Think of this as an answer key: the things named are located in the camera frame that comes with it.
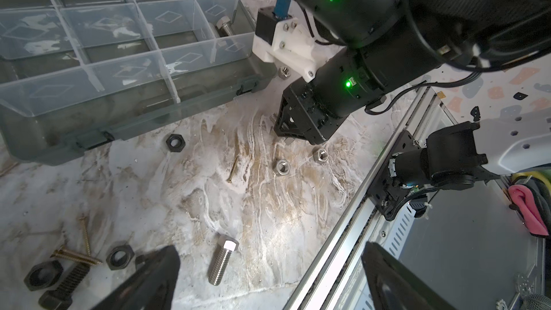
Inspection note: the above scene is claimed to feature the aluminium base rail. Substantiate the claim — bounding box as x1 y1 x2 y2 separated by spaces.
281 85 551 310

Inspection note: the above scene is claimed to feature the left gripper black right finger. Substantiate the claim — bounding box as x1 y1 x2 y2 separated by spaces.
361 242 453 310

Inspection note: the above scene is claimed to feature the black hex nut large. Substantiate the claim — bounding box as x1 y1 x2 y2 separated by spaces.
24 260 64 291

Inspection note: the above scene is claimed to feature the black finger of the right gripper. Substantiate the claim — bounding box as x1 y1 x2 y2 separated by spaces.
270 113 295 140

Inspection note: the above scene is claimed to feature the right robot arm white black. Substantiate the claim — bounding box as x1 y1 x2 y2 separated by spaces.
274 0 550 145

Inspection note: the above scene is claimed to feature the grey plastic compartment organizer box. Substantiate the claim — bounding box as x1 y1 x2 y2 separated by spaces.
1 0 276 166

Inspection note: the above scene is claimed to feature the black hex nut medium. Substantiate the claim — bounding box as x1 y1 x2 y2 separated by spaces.
106 244 134 271

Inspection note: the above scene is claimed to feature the brass screw pair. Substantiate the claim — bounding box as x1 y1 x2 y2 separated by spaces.
50 215 103 266

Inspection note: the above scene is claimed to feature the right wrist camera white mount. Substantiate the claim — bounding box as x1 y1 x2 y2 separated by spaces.
252 0 326 83

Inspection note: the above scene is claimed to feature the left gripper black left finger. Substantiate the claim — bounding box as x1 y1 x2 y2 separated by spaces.
94 245 180 309

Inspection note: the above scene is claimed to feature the silver hex bolt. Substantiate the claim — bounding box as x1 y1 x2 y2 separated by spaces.
207 235 239 286

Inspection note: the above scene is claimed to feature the black bolt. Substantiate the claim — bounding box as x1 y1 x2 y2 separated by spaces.
38 263 90 310

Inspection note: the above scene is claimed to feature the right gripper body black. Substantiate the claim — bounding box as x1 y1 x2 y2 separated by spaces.
275 48 387 145

